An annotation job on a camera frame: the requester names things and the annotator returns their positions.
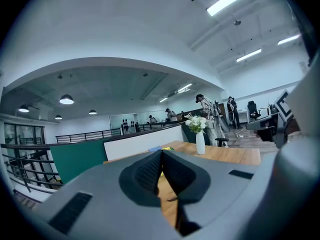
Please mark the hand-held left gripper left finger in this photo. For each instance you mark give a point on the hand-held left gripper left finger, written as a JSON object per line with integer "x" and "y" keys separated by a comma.
{"x": 105, "y": 204}

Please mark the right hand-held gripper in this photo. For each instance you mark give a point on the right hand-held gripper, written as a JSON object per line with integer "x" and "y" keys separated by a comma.
{"x": 282, "y": 104}

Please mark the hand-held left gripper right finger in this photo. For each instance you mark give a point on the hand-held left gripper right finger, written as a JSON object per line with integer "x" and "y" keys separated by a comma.
{"x": 212, "y": 184}

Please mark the black office chair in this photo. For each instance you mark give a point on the black office chair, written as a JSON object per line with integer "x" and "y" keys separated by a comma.
{"x": 253, "y": 107}
{"x": 221, "y": 139}

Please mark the white power strip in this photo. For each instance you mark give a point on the white power strip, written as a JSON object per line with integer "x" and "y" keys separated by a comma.
{"x": 240, "y": 135}

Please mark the white vase with white flowers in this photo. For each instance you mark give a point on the white vase with white flowers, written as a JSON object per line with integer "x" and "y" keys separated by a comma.
{"x": 200, "y": 144}

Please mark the green partition panel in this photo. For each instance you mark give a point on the green partition panel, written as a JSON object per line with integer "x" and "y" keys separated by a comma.
{"x": 80, "y": 159}

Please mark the potted yellow sunflowers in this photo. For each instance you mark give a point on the potted yellow sunflowers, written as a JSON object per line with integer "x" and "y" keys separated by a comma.
{"x": 168, "y": 148}

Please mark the blue notebook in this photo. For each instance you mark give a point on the blue notebook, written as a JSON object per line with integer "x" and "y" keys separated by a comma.
{"x": 155, "y": 149}

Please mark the white partition panel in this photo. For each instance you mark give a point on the white partition panel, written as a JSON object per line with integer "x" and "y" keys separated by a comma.
{"x": 140, "y": 144}

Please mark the black metal railing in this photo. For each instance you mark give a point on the black metal railing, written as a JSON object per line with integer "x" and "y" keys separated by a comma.
{"x": 87, "y": 134}
{"x": 25, "y": 146}

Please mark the black pendant lamp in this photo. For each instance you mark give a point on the black pendant lamp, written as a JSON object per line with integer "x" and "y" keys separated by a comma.
{"x": 92, "y": 112}
{"x": 58, "y": 117}
{"x": 66, "y": 99}
{"x": 23, "y": 109}

